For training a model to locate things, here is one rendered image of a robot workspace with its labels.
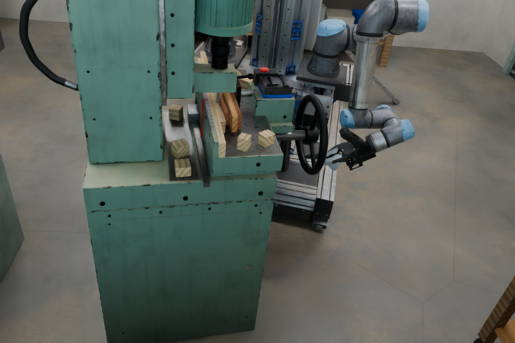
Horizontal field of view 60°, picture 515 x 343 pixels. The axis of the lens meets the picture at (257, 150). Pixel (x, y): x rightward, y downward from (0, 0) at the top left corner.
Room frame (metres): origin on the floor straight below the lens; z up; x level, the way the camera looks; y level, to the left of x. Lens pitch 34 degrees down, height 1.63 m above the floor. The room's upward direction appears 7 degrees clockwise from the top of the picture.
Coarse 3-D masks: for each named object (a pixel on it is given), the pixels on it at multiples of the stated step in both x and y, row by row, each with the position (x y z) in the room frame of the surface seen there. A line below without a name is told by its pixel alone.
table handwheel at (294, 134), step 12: (312, 96) 1.38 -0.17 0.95; (300, 108) 1.46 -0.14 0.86; (300, 120) 1.47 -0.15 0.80; (312, 120) 1.35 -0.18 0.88; (324, 120) 1.27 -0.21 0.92; (300, 132) 1.34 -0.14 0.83; (312, 132) 1.34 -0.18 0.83; (324, 132) 1.25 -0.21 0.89; (300, 144) 1.43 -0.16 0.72; (312, 144) 1.33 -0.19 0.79; (324, 144) 1.23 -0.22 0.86; (300, 156) 1.39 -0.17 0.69; (312, 156) 1.30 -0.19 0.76; (324, 156) 1.22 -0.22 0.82; (312, 168) 1.26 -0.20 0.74
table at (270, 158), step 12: (240, 108) 1.33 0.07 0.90; (204, 120) 1.23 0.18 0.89; (252, 120) 1.26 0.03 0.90; (264, 120) 1.27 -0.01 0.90; (204, 132) 1.22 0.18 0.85; (228, 132) 1.17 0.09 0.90; (240, 132) 1.17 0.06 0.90; (252, 132) 1.18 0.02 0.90; (276, 132) 1.29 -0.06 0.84; (288, 132) 1.30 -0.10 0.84; (228, 144) 1.10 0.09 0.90; (252, 144) 1.12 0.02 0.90; (276, 144) 1.13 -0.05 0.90; (228, 156) 1.04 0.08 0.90; (240, 156) 1.05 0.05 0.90; (252, 156) 1.06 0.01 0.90; (264, 156) 1.06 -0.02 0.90; (276, 156) 1.07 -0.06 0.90; (216, 168) 1.03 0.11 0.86; (228, 168) 1.04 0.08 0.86; (240, 168) 1.05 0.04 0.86; (252, 168) 1.06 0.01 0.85; (264, 168) 1.07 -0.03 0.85; (276, 168) 1.08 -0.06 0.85
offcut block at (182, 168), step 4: (176, 160) 1.08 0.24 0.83; (180, 160) 1.08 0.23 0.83; (184, 160) 1.09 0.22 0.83; (188, 160) 1.09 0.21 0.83; (176, 164) 1.06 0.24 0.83; (180, 164) 1.06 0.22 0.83; (184, 164) 1.07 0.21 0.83; (188, 164) 1.07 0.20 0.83; (176, 168) 1.04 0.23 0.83; (180, 168) 1.05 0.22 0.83; (184, 168) 1.05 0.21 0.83; (188, 168) 1.05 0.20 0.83; (176, 172) 1.04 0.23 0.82; (180, 172) 1.05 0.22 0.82; (184, 172) 1.05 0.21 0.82; (188, 172) 1.05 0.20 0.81; (176, 176) 1.04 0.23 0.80; (180, 176) 1.05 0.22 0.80; (184, 176) 1.05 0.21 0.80
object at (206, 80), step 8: (200, 64) 1.27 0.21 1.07; (208, 64) 1.28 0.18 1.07; (232, 64) 1.30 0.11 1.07; (200, 72) 1.22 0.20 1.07; (208, 72) 1.23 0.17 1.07; (216, 72) 1.23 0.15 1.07; (224, 72) 1.24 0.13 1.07; (232, 72) 1.24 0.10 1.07; (200, 80) 1.22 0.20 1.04; (208, 80) 1.22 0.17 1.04; (216, 80) 1.23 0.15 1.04; (224, 80) 1.24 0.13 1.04; (232, 80) 1.24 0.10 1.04; (200, 88) 1.22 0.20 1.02; (208, 88) 1.22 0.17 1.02; (216, 88) 1.23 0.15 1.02; (224, 88) 1.24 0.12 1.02; (232, 88) 1.24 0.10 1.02
